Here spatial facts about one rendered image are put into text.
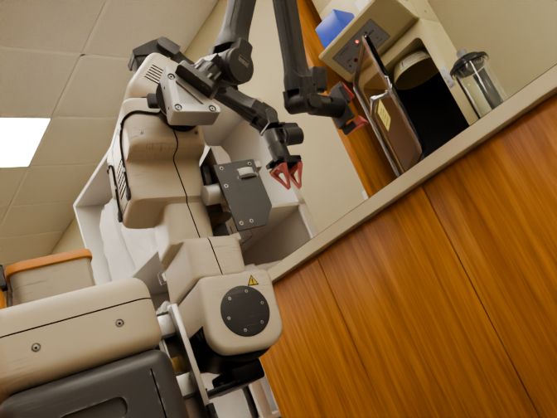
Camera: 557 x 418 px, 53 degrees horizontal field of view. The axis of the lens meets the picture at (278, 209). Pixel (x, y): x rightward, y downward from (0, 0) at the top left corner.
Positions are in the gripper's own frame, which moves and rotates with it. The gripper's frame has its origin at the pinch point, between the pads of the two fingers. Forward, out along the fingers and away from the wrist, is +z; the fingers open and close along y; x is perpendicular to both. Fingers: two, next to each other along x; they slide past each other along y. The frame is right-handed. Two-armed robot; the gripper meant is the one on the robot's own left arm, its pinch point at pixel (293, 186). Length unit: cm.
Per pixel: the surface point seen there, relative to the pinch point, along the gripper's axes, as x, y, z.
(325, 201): 58, 76, -19
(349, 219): -12.5, 2.8, 18.1
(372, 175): -8.9, 26.8, 2.7
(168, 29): 97, 56, -154
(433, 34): -46, 35, -25
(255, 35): 55, 75, -117
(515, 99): -69, 3, 18
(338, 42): -23, 22, -39
